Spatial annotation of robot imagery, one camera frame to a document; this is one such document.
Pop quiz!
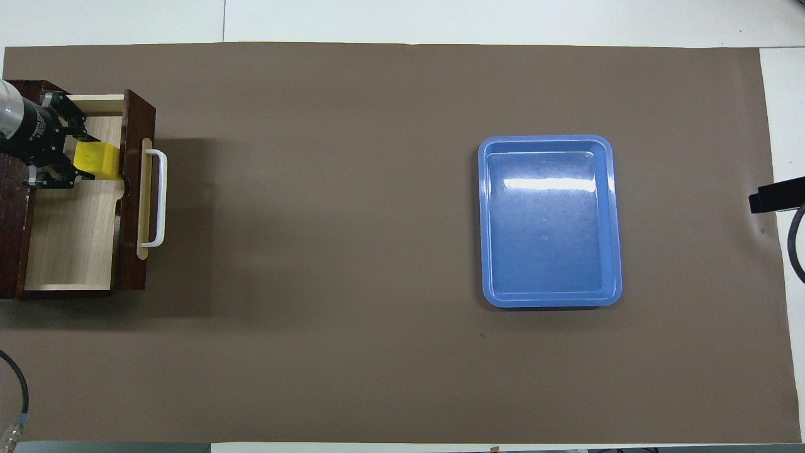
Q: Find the brown paper table mat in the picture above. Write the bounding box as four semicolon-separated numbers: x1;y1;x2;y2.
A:
0;42;801;444

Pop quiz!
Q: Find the blue plastic tray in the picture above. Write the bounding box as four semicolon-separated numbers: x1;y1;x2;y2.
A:
477;135;623;309

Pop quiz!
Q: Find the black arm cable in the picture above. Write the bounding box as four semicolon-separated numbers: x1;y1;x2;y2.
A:
0;349;31;453
787;203;805;284

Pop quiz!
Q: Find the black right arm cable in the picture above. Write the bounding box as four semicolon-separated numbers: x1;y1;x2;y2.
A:
787;203;805;284

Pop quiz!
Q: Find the dark wooden drawer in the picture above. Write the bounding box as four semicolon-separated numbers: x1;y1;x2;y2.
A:
24;89;168;293

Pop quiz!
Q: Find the dark wooden drawer cabinet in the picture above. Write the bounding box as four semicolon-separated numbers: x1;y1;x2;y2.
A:
0;79;117;301

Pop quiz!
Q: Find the yellow cube block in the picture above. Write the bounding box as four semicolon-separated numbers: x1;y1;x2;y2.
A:
73;142;121;181

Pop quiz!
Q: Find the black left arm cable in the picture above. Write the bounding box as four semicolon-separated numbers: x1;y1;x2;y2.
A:
0;349;31;453

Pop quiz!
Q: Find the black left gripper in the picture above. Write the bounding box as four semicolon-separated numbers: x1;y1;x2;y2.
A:
0;91;101;189

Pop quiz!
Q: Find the white drawer handle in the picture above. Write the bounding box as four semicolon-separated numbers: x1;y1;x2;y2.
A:
141;148;168;248

